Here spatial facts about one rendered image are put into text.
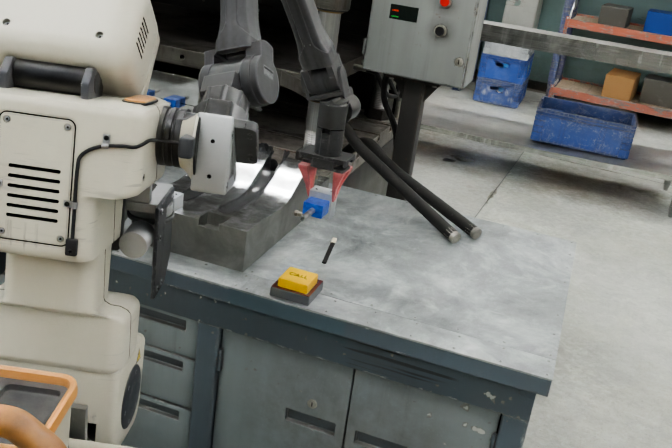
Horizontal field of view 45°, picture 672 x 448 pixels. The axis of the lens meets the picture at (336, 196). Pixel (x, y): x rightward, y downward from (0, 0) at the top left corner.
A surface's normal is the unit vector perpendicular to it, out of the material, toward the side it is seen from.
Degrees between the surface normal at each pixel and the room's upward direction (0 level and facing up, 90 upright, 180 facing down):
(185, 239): 90
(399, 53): 90
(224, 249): 90
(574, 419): 0
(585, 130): 93
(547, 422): 0
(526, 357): 0
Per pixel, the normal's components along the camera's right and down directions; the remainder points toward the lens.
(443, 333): 0.13, -0.93
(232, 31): -0.38, -0.17
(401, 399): -0.33, 0.29
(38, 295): -0.04, 0.21
